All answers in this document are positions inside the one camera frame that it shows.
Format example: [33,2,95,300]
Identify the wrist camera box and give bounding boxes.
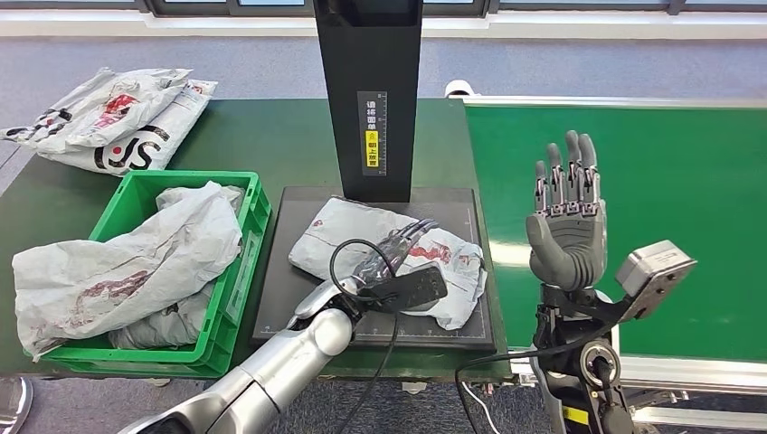
[359,263,450,314]
[615,241,698,325]

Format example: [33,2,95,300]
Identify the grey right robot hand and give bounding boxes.
[526,130,608,293]

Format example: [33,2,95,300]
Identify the white parcel bag black letters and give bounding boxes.
[35,79,219,178]

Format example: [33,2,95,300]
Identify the black scanner base plate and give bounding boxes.
[251,186,497,353]

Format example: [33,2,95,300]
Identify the shiny grey curved object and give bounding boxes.
[0,377,34,434]

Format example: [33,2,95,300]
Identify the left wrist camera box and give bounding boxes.
[359,263,450,314]

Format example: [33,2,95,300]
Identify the green conveyor belt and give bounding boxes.
[464,105,767,363]

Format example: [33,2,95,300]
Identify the black scanner column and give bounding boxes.
[312,0,424,205]

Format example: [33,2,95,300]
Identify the green plastic crate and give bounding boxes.
[38,170,272,380]

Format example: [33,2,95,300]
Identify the grey parcel bag red print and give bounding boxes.
[288,197,488,332]

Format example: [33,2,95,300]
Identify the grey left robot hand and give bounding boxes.
[353,219,440,288]

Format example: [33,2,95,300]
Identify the white floor cable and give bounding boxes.
[459,381,499,434]

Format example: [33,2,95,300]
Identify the white parcel bag red print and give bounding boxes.
[0,67,193,148]

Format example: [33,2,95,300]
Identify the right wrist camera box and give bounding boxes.
[615,241,698,325]

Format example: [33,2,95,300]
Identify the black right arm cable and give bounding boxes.
[454,344,601,434]

